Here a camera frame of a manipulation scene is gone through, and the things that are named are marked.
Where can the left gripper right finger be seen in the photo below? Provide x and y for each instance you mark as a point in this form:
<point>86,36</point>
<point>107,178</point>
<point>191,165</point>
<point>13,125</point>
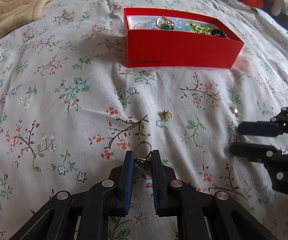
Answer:
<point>161,176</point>

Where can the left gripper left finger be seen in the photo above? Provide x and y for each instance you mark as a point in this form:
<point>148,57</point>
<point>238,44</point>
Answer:
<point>122,176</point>

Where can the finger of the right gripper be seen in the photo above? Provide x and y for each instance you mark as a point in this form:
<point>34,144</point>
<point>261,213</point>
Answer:
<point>259,128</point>
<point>254,152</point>

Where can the gold rings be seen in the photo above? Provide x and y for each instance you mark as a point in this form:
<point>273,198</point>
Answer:
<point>165,23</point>

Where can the gold pearl earring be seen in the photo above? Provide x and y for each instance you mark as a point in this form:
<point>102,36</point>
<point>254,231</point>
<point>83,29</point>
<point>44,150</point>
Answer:
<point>167,115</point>

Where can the floral white bedsheet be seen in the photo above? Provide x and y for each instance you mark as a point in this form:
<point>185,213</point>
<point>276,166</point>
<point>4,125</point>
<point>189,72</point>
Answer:
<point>70,108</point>

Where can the red cardboard box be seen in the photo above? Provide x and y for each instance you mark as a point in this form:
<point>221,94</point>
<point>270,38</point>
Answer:
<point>171,38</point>

